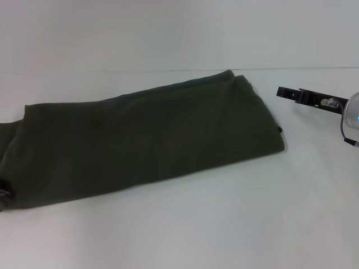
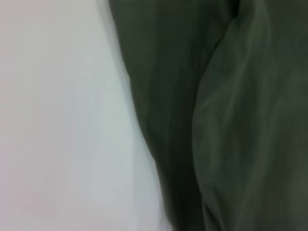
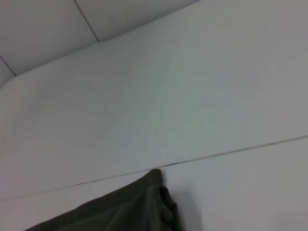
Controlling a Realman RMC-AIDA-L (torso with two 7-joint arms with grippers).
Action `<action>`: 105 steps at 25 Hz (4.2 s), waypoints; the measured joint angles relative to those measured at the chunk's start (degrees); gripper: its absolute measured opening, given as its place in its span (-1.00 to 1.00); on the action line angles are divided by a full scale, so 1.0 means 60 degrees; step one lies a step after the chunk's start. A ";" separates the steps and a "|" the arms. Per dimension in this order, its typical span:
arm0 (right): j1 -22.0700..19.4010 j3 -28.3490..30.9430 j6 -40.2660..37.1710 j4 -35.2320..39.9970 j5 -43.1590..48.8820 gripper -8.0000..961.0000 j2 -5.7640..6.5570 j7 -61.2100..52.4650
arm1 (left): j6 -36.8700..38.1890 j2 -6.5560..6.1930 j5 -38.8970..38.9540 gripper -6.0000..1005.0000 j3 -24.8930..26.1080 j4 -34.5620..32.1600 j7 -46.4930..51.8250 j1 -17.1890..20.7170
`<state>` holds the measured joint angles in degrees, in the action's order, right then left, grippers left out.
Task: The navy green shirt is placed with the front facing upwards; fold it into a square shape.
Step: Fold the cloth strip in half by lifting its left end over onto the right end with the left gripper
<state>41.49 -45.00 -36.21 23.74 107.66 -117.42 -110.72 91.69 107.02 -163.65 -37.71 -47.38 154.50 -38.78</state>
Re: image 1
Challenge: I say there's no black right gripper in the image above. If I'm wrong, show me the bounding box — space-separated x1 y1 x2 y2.
276 86 350 114

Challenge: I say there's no dark green FREE t-shirt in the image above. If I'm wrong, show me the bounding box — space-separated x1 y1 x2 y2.
0 69 286 214

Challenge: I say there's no black cable with silver plug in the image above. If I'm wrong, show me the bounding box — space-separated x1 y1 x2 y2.
320 97 359 149

